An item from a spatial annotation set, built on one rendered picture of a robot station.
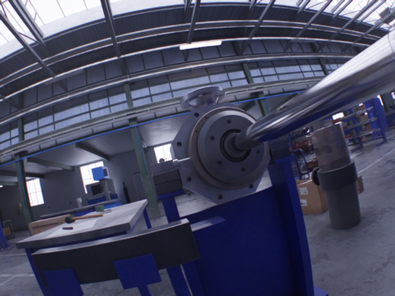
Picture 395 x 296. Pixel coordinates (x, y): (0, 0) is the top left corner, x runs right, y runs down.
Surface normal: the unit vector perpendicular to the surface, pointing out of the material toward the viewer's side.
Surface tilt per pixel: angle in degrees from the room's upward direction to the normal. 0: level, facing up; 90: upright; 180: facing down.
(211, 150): 90
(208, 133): 90
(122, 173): 90
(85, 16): 90
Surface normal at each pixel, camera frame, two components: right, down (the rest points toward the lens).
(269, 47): 0.15, -0.16
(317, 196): -0.83, 0.17
